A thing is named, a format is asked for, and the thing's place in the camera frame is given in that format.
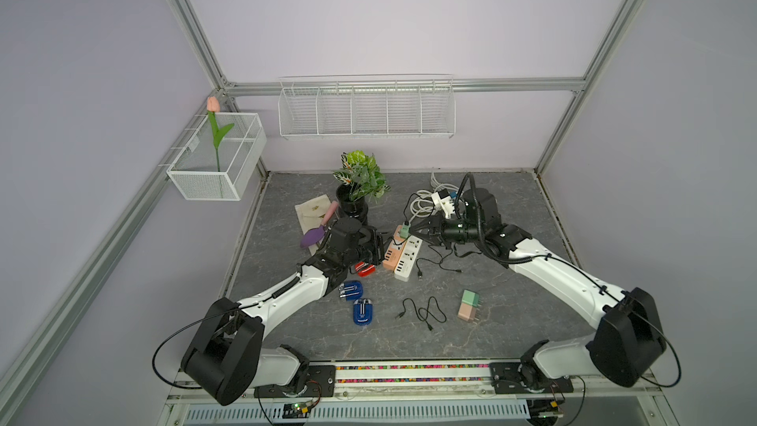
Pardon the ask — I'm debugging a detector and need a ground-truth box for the artificial pink tulip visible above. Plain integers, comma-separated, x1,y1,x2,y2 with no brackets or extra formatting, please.
206,97,235,172

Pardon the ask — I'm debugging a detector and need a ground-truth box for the orange power strip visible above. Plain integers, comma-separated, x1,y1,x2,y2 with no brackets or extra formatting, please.
382,225,407,271

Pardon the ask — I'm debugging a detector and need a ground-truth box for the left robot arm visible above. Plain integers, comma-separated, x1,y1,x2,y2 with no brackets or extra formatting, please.
151,217,392,406

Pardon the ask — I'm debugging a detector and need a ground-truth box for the green charger adapter top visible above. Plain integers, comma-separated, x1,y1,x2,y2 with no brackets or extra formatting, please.
399,224,410,240

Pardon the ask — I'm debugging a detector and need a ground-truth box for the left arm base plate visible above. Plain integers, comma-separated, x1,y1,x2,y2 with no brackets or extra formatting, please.
254,364,336,400

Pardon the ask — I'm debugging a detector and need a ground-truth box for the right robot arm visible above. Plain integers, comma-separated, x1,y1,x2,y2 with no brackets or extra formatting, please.
409,173,675,392

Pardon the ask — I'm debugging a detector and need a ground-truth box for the pink charger adapter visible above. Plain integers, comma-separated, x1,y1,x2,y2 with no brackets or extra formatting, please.
457,303,478,323

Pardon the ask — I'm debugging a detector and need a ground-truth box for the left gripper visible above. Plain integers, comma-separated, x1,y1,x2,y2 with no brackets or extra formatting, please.
344,225,393,267

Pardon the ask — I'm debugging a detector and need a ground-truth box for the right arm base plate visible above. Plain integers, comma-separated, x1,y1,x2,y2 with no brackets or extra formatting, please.
489,362,574,394

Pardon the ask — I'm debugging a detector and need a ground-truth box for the white mesh wall basket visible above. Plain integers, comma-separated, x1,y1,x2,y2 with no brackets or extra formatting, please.
167,112,266,201

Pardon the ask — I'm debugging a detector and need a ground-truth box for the red electric shaver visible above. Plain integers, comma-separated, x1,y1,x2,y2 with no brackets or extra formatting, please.
354,262,376,277

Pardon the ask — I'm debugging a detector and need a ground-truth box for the blue electric shaver upper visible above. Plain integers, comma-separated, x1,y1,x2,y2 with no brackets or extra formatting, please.
338,280,364,301

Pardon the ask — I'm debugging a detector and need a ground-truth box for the white vented cable duct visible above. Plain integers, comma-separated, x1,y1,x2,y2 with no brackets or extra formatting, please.
179,398,531,425

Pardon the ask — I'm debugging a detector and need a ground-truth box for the white power strip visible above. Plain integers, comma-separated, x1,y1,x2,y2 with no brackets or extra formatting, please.
393,236,422,282

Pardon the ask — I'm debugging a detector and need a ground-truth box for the white wire wall shelf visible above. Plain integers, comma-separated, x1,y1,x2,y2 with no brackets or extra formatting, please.
278,74,457,138

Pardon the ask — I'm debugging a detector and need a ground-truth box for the green charger adapter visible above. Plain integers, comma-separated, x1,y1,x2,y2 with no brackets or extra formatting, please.
461,290,480,309
399,224,410,240

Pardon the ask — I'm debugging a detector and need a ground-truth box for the potted green plant black vase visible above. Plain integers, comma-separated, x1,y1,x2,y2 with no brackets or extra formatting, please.
333,150,390,225

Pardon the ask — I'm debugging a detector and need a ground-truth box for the blue electric shaver lower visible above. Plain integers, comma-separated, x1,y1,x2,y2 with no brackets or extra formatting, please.
353,299,374,325

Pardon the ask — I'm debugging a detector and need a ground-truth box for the coiled white power cord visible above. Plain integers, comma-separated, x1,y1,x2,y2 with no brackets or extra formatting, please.
407,170,465,223

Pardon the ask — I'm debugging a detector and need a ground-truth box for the blue electric shaver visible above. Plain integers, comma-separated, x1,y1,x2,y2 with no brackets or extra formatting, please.
338,280,364,301
353,299,374,325

